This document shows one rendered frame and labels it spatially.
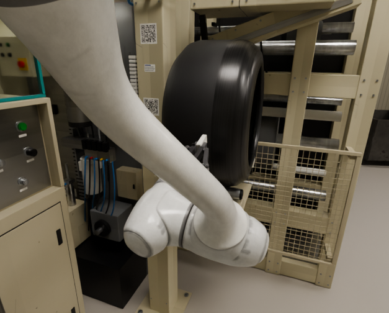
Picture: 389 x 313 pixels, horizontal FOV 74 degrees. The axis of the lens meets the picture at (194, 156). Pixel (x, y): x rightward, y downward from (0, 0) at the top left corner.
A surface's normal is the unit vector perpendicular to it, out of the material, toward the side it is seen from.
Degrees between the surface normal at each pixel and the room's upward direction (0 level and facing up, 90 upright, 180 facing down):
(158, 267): 90
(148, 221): 36
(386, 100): 90
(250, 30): 90
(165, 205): 22
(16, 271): 90
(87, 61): 126
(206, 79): 58
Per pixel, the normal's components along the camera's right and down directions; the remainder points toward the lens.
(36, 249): 0.94, 0.13
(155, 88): -0.34, 0.31
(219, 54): -0.19, -0.56
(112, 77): 0.80, 0.53
